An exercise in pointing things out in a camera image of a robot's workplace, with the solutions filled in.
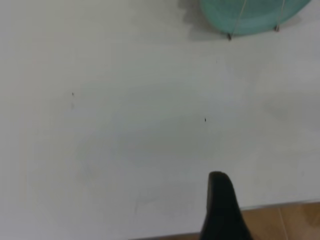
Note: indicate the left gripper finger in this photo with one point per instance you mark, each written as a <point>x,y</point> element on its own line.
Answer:
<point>222,212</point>

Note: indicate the green plastic plate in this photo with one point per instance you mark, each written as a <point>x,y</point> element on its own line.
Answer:
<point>257,22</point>

